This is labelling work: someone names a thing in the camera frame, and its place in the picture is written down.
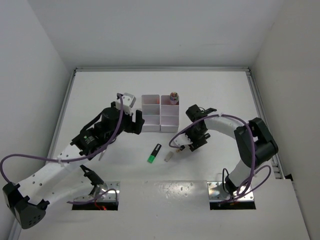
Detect green black highlighter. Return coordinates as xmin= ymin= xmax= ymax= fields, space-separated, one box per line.
xmin=147 ymin=143 xmax=162 ymax=164

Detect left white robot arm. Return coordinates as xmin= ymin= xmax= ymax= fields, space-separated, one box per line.
xmin=0 ymin=106 xmax=145 ymax=230

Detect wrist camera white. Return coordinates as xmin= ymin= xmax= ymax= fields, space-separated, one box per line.
xmin=171 ymin=133 xmax=193 ymax=150
xmin=115 ymin=92 xmax=136 ymax=116

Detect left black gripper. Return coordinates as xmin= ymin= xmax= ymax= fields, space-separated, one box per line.
xmin=105 ymin=107 xmax=144 ymax=143

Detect white organizer box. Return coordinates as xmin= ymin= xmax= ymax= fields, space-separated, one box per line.
xmin=141 ymin=94 xmax=161 ymax=132
xmin=160 ymin=94 xmax=180 ymax=133

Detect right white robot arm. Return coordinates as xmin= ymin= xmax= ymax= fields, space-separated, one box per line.
xmin=179 ymin=104 xmax=279 ymax=196

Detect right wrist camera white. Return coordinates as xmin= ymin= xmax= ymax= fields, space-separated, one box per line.
xmin=171 ymin=133 xmax=193 ymax=150

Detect left white organizer box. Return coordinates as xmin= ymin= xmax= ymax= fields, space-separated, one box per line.
xmin=141 ymin=94 xmax=161 ymax=132

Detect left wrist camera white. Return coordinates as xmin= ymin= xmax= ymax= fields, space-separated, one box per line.
xmin=115 ymin=92 xmax=136 ymax=116

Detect grey eraser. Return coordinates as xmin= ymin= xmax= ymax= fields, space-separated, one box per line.
xmin=164 ymin=151 xmax=174 ymax=162

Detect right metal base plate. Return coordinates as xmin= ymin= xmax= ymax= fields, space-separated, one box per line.
xmin=207 ymin=181 xmax=254 ymax=203

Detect clear tube of colored pens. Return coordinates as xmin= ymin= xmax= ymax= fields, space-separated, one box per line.
xmin=169 ymin=92 xmax=179 ymax=105

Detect right white organizer box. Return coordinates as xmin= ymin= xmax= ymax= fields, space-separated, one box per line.
xmin=160 ymin=94 xmax=180 ymax=133

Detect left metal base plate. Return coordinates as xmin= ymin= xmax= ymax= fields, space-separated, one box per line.
xmin=70 ymin=181 xmax=120 ymax=205

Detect black handled scissors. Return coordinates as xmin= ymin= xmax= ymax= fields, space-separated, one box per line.
xmin=98 ymin=150 xmax=106 ymax=161

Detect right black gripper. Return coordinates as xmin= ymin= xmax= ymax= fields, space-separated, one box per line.
xmin=181 ymin=126 xmax=207 ymax=152

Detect metal base plate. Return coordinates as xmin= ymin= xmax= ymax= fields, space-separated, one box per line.
xmin=207 ymin=181 xmax=254 ymax=203
xmin=70 ymin=181 xmax=120 ymax=205

